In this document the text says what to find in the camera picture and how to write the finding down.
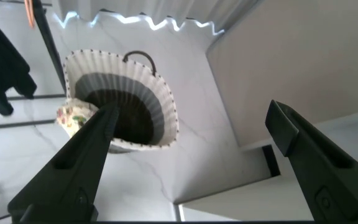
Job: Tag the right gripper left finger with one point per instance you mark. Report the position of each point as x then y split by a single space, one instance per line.
70 174

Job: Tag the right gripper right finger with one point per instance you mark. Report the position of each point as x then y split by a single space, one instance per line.
322 161

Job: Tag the cream printed garment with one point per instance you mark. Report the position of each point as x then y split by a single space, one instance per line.
73 116

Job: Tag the pink clothes hanger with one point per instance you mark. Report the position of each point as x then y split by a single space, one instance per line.
29 14

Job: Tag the white laundry basket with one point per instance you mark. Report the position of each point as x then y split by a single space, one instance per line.
154 93

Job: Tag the black clothes rack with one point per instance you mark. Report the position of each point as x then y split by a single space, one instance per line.
51 46

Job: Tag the white curtain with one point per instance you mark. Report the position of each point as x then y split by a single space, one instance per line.
135 7

